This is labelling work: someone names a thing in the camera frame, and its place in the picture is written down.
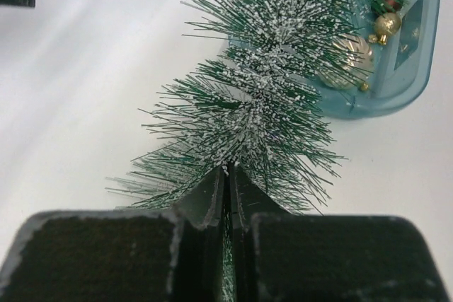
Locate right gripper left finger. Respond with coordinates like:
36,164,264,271
1,170,225,301

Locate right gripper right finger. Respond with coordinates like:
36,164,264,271
229,165,449,301

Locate small frosted christmas tree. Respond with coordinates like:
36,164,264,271
117,0,367,213

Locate blue plastic tub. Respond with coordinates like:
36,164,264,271
221,0,444,121

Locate large silver ribbed bauble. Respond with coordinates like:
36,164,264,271
317,35,374,91

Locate small gold glitter bauble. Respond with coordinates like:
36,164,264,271
368,13,402,45

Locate dark red bauble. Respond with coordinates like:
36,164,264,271
370,0,404,16

